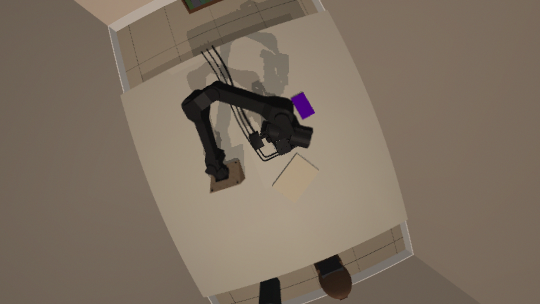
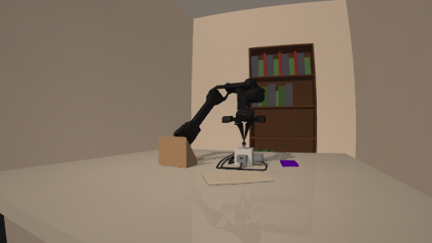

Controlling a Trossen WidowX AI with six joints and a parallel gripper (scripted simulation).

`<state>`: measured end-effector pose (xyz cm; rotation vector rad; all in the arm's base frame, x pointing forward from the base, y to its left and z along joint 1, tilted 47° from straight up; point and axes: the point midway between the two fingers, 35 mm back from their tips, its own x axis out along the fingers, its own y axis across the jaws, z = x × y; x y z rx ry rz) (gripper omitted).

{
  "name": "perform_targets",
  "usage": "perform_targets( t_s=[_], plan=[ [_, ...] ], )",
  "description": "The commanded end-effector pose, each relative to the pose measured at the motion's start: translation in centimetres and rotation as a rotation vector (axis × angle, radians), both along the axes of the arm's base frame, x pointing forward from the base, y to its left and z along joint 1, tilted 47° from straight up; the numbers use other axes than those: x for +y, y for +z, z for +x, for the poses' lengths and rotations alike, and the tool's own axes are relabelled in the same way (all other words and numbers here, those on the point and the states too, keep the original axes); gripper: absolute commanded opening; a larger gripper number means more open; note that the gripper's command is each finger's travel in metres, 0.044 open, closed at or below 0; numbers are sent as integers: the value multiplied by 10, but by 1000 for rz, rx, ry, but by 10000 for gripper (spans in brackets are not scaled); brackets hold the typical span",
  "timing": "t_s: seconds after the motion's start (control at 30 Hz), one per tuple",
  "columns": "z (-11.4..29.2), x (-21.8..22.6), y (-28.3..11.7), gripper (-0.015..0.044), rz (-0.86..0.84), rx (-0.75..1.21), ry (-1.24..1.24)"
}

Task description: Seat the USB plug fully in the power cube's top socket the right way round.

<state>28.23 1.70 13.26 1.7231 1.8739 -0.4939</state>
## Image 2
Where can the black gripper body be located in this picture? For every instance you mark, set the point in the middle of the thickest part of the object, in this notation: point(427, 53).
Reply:
point(258, 119)

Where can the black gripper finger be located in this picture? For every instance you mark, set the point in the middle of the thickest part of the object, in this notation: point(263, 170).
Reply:
point(240, 126)
point(247, 128)

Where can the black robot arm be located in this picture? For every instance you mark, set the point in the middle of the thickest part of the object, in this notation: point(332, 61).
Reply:
point(247, 91)

